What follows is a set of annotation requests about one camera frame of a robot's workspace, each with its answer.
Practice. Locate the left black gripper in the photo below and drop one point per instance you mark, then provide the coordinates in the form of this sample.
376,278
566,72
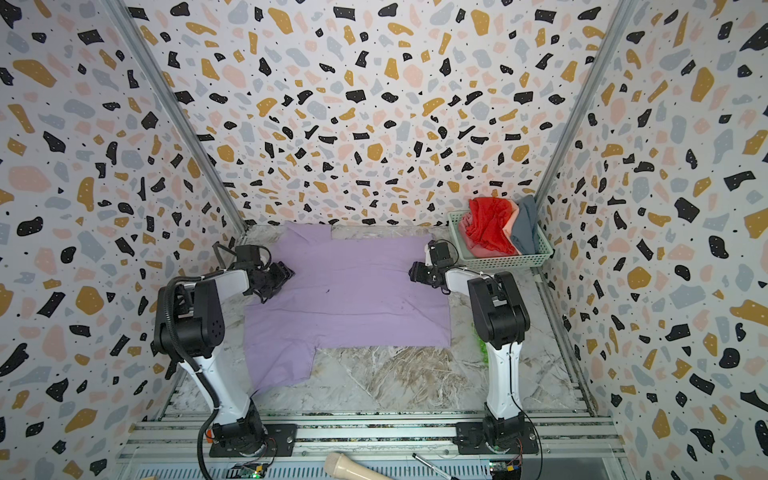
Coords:
278,273

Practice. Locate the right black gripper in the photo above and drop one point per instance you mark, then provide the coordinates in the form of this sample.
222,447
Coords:
425,274

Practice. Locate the mint green plastic basket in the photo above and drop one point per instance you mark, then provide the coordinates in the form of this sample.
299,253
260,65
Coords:
544,250

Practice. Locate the lilac t shirt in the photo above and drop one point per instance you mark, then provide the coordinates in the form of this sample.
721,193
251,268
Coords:
344,293

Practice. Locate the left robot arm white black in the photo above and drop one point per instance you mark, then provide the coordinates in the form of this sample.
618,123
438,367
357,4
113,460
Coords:
190,327

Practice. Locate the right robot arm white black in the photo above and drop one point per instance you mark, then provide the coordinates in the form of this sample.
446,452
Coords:
501,321

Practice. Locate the pink t shirt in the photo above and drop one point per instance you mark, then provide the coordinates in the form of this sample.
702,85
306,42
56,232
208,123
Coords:
510,231

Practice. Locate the red t shirt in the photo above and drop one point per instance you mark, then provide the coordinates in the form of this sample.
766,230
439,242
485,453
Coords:
489,225

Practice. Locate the grey t shirt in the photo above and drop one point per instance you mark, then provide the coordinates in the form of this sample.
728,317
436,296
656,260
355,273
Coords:
523,230

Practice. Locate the green plastic grape bunch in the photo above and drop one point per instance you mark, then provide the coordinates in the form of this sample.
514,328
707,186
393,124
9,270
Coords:
482,348

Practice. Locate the small green circuit board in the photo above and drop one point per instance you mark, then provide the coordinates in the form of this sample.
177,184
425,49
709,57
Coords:
248,471

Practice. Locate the metal screwdriver tool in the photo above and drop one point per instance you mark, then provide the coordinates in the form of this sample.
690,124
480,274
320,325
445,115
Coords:
432,467

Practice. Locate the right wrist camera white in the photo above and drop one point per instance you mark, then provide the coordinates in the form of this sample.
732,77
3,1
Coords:
429,254

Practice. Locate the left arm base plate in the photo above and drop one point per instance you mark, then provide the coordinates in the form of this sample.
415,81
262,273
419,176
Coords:
278,441

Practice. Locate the aluminium mounting rail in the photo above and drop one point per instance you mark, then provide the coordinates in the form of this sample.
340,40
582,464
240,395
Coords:
571,446

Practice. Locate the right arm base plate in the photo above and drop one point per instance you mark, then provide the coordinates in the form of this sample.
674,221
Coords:
468,440

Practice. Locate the beige cylindrical handle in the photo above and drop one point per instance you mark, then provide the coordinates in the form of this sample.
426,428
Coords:
339,466

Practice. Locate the right aluminium corner post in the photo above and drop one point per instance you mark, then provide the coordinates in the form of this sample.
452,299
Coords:
615,27

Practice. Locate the aluminium corner post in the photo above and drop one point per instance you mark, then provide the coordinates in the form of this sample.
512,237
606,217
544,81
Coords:
119,15
615,27

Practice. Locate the left aluminium corner post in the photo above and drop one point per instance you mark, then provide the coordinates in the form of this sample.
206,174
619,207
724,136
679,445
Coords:
119,15

